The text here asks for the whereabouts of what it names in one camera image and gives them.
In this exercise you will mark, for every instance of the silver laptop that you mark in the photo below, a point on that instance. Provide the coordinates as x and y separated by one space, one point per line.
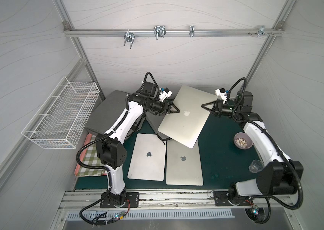
148 158
183 166
186 126

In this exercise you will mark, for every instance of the grey laptop sleeve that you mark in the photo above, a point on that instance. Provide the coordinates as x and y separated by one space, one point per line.
107 113
155 121

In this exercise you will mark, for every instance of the metal hook clamp left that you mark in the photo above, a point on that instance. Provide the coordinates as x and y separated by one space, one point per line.
129 37

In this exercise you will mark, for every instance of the grey laptop sleeve front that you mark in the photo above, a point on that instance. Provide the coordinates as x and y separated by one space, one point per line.
107 113

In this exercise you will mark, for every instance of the metal hook clamp middle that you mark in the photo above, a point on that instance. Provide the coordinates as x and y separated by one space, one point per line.
159 31

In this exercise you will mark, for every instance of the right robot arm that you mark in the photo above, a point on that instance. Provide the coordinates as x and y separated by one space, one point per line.
280 178

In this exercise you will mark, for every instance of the grey laptop sleeve back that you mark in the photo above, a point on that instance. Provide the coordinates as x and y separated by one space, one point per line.
155 121

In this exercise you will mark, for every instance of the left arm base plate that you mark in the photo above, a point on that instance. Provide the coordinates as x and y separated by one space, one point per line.
131 199

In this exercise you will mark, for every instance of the green checkered cloth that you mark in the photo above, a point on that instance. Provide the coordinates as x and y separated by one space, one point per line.
90 164

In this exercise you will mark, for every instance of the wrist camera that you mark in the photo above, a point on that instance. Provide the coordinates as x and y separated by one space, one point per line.
164 94
222 95

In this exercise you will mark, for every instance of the metal hook clamp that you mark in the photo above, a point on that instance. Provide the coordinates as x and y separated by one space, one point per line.
261 33
129 37
159 31

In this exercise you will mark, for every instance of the aluminium crossbar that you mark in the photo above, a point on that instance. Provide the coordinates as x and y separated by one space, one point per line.
169 32

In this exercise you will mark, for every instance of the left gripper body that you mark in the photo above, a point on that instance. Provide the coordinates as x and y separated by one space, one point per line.
166 106

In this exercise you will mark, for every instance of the pink bowl with snacks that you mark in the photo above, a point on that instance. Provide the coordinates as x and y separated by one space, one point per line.
243 141

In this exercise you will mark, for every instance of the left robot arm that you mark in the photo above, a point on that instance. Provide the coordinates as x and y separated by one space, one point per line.
111 152

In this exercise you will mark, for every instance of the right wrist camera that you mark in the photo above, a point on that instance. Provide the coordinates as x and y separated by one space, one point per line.
222 95

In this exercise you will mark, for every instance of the white wire basket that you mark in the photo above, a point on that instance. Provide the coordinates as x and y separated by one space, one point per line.
60 121

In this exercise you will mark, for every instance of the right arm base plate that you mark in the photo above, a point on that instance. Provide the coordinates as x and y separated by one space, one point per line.
223 199

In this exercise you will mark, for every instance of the metal hook small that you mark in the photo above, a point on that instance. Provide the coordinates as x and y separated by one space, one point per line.
191 31

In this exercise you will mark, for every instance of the metal hook clamp right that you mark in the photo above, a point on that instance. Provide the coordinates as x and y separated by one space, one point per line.
261 33

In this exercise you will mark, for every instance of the clear plastic cup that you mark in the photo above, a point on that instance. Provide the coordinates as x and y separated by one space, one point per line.
256 166

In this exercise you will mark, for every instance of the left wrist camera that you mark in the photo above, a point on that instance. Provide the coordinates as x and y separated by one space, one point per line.
164 94

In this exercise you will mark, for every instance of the aluminium front rail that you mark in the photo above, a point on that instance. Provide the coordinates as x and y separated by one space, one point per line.
148 199

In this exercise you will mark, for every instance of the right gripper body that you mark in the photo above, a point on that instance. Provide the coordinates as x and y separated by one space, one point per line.
216 107

